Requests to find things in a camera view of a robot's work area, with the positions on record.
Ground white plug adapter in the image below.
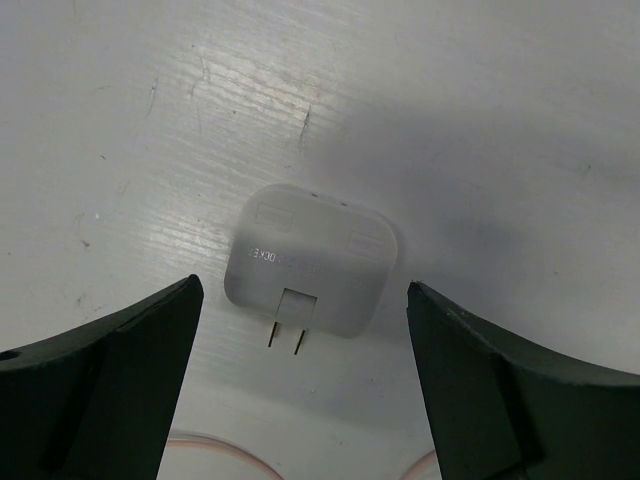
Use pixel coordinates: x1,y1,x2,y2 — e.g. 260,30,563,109
224,184,398,339

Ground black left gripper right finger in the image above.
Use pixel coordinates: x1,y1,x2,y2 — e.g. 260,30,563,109
407,282,639,479

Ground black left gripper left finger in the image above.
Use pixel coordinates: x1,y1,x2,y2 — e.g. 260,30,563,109
1,275,204,479

